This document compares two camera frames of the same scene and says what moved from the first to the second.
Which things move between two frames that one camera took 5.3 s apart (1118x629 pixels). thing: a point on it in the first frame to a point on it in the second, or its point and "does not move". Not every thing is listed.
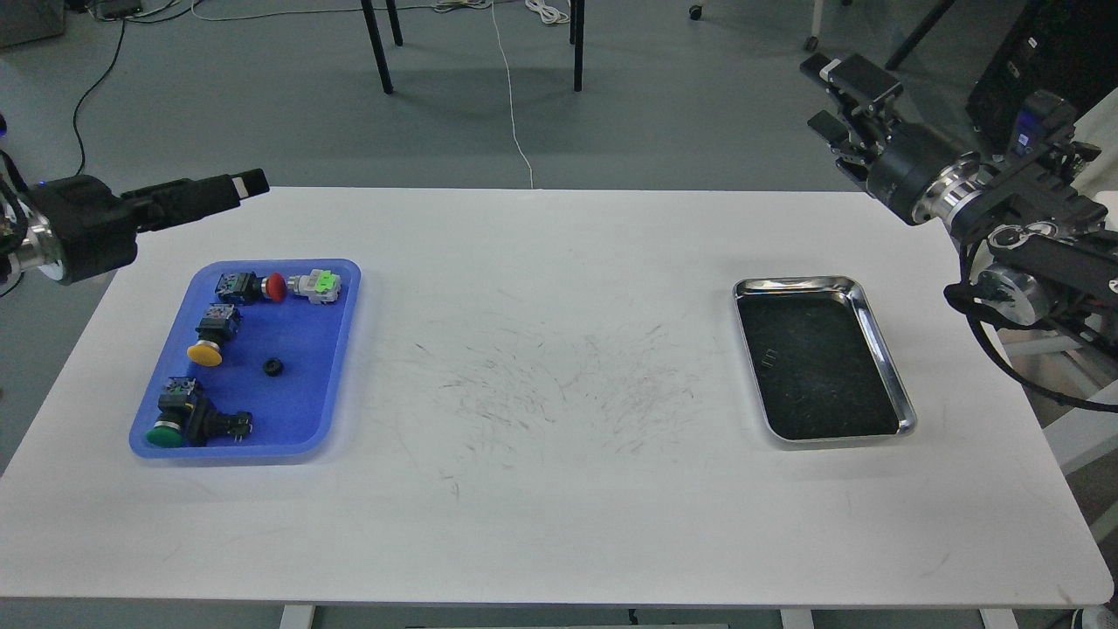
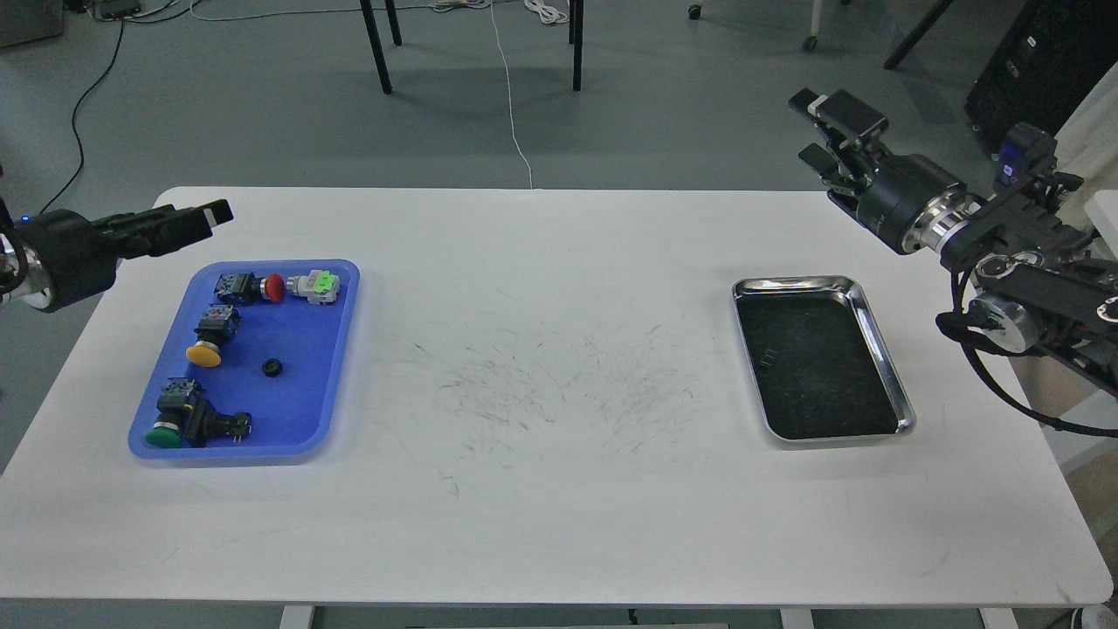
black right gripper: [923, 176] to [889, 201]
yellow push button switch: [220, 323] does not move
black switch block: [214, 424] does not move
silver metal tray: [820, 366] does not move
